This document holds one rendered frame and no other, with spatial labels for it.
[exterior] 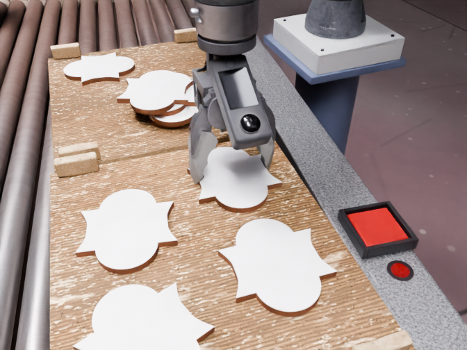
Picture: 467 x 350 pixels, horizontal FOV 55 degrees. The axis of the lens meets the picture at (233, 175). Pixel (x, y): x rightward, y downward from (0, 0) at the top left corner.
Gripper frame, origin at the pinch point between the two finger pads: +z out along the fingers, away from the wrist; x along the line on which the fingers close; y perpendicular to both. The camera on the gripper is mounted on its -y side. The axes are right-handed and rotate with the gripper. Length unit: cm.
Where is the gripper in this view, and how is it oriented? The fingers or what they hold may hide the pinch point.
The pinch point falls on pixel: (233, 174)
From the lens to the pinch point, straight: 64.9
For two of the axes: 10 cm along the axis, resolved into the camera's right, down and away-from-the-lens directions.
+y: -3.0, -5.8, 7.6
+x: -9.5, 1.9, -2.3
